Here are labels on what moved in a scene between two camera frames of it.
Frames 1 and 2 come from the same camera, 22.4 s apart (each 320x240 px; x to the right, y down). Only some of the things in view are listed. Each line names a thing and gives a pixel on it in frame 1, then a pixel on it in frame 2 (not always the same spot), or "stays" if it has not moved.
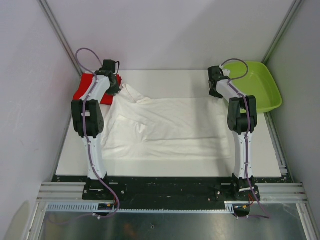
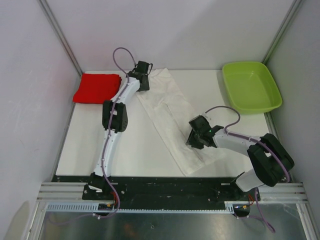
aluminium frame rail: [282, 193] stays
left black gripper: [115, 90] → [145, 87]
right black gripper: [212, 93] → [191, 141]
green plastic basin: [258, 82] stays
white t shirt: [165, 128] → [171, 115]
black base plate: [167, 189] stays
